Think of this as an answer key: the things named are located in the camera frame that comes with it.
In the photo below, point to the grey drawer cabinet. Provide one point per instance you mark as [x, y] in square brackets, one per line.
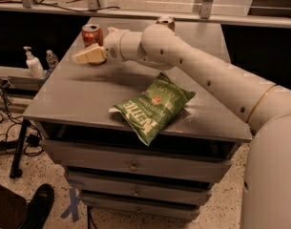
[103, 157]

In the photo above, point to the black metal stand leg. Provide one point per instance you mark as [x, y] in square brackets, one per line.
[15, 171]

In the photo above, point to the small clear plastic bottle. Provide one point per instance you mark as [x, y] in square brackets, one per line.
[52, 60]

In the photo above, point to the dark trouser leg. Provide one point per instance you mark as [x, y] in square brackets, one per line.
[13, 209]

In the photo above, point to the gold soda can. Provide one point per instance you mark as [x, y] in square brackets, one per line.
[166, 21]

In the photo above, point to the white pump soap bottle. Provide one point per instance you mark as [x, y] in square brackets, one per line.
[33, 63]

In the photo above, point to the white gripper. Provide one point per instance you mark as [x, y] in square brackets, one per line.
[113, 44]

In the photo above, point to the grey metal ledge rail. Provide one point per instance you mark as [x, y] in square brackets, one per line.
[19, 78]

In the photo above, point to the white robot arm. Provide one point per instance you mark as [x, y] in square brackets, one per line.
[263, 105]

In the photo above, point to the red coke can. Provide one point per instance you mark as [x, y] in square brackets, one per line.
[92, 34]

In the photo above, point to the black shoe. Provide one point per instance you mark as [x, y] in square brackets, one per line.
[39, 208]

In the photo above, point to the green Kettle chips bag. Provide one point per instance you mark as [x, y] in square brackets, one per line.
[149, 112]

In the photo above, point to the blue tape cross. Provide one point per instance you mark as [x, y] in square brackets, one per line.
[74, 208]

